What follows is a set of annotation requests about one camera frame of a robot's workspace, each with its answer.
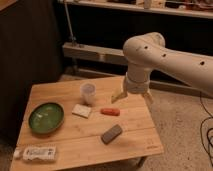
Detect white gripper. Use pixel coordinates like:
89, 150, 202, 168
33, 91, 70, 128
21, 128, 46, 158
111, 75, 153, 104

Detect white ceramic cup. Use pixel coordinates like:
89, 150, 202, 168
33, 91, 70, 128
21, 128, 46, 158
80, 83, 96, 105

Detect green ceramic bowl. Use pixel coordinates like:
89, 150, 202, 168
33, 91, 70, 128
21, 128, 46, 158
28, 102, 64, 134

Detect orange carrot toy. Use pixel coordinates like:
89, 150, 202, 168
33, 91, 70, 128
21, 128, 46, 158
100, 108, 120, 116

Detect grey rectangular block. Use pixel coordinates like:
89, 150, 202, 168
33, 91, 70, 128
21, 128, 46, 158
101, 125, 123, 144

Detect white square sponge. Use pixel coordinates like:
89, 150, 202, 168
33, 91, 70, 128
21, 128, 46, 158
72, 104, 91, 118

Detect wooden folding table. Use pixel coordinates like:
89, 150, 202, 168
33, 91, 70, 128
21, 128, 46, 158
10, 77, 163, 171

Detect metal shelf rack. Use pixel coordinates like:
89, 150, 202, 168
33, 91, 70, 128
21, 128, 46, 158
56, 0, 213, 98

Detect white tube package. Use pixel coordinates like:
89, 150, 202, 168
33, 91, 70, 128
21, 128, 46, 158
13, 146, 57, 162

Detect dark cabinet on left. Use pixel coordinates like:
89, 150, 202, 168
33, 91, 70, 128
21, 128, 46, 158
0, 0, 62, 145

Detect black cable on floor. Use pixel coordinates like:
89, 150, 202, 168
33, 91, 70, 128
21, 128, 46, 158
199, 93, 213, 168

